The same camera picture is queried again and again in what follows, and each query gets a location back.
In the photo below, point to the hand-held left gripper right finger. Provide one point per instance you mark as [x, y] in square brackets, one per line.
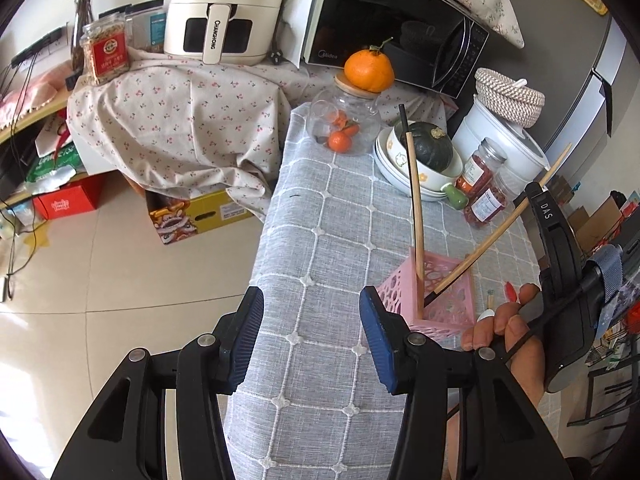
[379, 340]

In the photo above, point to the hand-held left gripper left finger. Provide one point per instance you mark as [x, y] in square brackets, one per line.
[245, 340]

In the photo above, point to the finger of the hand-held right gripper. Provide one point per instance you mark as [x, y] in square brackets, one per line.
[547, 220]

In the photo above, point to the red plastic spoon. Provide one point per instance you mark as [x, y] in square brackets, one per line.
[510, 291]

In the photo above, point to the black-tipped wooden chopstick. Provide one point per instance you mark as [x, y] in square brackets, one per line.
[415, 200]
[480, 255]

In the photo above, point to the pink perforated utensil basket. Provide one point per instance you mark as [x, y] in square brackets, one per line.
[450, 310]

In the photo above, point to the green-print chopsticks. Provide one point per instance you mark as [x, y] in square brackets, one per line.
[491, 299]

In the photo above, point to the white plastic spoon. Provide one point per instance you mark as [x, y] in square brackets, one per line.
[486, 316]

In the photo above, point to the person's right forearm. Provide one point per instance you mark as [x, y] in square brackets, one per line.
[460, 440]

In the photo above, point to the person's right hand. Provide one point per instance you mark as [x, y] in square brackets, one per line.
[520, 340]

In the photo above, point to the brown cardboard box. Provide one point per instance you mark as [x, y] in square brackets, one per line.
[595, 225]

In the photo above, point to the white rice cooker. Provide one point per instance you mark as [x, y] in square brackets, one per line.
[510, 155]

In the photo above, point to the yellow cardboard box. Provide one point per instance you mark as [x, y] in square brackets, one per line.
[210, 212]

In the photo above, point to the dark green pumpkin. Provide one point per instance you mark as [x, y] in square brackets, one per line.
[430, 147]

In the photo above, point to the grey refrigerator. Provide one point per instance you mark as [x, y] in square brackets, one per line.
[585, 85]

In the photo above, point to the stack of white bowls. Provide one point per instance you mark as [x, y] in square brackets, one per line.
[395, 165]

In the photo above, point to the small tangerine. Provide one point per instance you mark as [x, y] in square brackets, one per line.
[339, 141]
[346, 124]

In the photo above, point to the red gift box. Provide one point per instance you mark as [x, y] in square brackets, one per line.
[65, 200]

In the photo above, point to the floral draped cloth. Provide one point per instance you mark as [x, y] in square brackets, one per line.
[165, 125]

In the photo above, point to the large orange with stem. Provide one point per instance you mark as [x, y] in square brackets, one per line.
[369, 70]

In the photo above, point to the glass jar with wooden lid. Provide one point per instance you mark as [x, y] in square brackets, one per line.
[325, 110]

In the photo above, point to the black microwave oven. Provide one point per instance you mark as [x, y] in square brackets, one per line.
[390, 25]

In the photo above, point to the black power plug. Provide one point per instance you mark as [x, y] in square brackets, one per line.
[276, 57]

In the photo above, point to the red-label jar of nuts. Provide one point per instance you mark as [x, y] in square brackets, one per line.
[104, 50]

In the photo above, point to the pink cloth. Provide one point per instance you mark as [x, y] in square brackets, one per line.
[25, 95]

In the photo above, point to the clear plastic storage containers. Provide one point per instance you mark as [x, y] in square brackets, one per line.
[147, 25]

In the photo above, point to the cream air fryer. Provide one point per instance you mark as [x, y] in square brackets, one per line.
[225, 5]

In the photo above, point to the dry twigs in vase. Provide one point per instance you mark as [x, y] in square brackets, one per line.
[84, 10]

